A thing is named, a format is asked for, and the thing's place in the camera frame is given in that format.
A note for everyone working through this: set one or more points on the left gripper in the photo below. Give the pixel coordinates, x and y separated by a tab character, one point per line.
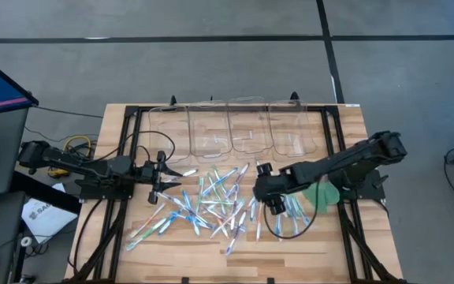
152	173

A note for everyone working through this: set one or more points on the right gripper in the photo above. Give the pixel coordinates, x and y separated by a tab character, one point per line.
270	187

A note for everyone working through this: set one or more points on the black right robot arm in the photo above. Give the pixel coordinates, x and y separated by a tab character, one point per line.
349	158

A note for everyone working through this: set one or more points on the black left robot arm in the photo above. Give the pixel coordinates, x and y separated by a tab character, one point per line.
73	165

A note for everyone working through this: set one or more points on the green cloth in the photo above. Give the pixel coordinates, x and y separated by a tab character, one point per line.
323	199

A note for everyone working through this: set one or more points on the clear plastic bin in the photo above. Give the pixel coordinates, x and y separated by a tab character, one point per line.
290	108
250	104
162	108
219	107

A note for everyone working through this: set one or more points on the yellow black hand tool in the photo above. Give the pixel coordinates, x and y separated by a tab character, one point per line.
58	173

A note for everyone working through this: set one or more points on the white label sticker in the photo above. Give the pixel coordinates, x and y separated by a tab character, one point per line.
352	105

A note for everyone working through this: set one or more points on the black diagonal beam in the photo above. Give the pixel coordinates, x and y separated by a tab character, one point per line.
45	193

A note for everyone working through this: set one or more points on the white printed booklet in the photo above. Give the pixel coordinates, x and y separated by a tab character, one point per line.
49	221

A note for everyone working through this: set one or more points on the white tape roll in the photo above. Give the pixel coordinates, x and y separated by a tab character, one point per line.
22	241

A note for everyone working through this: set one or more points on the dark grey desk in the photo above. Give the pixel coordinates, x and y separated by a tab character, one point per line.
2	236

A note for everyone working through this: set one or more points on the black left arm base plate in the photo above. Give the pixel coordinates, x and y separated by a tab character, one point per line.
93	193

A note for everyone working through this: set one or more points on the black edge bracket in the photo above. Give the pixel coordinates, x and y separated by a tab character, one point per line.
185	281
270	281

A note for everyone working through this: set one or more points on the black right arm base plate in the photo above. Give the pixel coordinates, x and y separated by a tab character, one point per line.
369	192

